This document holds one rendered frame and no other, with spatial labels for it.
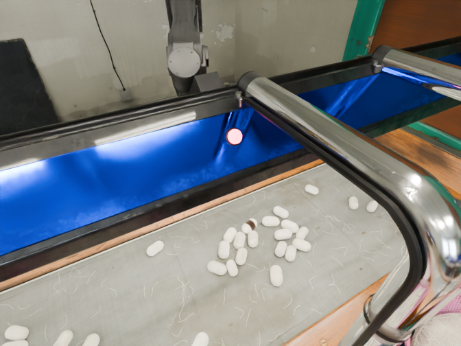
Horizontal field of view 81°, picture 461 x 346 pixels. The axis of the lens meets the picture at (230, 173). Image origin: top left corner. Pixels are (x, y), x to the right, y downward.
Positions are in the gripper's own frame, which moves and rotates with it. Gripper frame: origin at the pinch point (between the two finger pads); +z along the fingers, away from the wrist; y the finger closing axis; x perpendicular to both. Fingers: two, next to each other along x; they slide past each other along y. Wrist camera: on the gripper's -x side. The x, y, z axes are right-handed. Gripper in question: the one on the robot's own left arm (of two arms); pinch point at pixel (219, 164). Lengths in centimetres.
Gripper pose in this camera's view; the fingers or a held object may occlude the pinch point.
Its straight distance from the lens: 54.5
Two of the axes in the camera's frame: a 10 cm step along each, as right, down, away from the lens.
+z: 3.7, 9.2, -1.0
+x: -3.1, 2.2, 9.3
